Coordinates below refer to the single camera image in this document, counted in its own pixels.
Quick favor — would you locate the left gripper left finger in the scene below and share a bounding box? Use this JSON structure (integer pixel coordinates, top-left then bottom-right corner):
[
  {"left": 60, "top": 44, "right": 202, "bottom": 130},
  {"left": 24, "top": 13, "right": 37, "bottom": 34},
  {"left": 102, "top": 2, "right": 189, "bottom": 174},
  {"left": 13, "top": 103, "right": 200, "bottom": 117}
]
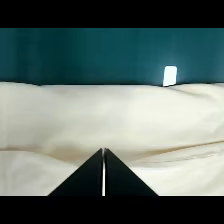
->
[{"left": 48, "top": 148, "right": 104, "bottom": 197}]

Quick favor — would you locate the cream garment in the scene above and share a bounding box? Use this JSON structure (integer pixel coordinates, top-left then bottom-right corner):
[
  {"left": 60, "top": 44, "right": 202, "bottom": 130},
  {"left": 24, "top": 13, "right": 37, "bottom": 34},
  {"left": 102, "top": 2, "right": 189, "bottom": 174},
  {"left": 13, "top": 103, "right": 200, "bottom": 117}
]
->
[{"left": 0, "top": 81, "right": 224, "bottom": 197}]

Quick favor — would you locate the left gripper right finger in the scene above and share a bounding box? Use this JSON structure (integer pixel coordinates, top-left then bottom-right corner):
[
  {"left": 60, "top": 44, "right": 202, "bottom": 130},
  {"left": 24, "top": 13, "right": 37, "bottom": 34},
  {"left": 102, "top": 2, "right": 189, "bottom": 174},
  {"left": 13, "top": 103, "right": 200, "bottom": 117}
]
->
[{"left": 103, "top": 148, "right": 160, "bottom": 197}]

